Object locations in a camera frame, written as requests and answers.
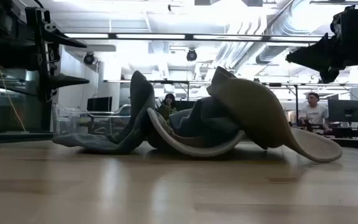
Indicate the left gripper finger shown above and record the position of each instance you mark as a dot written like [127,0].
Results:
[65,40]
[68,81]

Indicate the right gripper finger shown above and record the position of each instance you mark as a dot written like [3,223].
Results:
[315,54]
[329,76]

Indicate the grey cap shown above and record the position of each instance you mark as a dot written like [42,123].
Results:
[138,102]
[210,121]

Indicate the grey-olive cloth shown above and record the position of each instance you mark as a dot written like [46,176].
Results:
[253,105]

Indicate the tan cap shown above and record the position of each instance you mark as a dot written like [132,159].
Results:
[194,151]

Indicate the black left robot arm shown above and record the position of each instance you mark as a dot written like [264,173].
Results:
[5,46]

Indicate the black round ceiling device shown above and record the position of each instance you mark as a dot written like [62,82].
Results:
[89,58]
[191,55]

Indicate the black-framed desk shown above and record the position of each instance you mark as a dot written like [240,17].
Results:
[296,93]

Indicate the black monitor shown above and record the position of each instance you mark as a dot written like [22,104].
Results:
[99,104]
[346,110]

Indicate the clear plastic bin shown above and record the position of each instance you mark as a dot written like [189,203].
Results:
[73,121]

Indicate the person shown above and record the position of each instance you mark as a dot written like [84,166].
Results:
[169,99]
[314,113]

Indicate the black crossbar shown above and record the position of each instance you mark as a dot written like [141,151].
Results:
[188,36]

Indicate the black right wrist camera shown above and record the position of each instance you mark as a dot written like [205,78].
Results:
[350,18]

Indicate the black aluminium table frame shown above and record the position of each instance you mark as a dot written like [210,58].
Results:
[17,137]

